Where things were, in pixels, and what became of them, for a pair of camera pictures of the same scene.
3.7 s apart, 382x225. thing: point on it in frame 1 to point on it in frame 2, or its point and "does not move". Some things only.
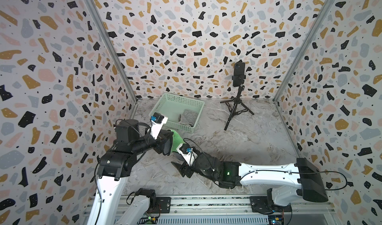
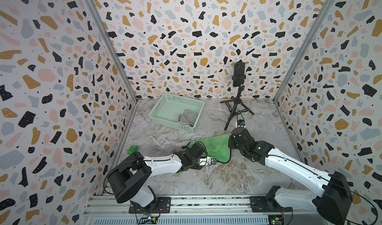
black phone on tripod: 239,75 does not move
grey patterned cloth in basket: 188,117 does not move
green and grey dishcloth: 177,141 to 217,147
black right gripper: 181,168 to 231,140
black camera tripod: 236,106 does not move
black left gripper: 161,139 to 198,167
